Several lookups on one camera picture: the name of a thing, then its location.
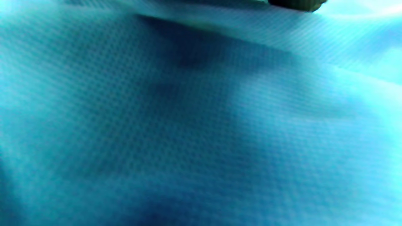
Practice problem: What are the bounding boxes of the blue t-shirt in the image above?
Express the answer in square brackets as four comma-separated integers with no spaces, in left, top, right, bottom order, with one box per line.
[0,0,402,226]

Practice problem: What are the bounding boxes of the person's left hand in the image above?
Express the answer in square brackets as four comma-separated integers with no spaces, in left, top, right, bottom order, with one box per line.
[268,0,328,12]

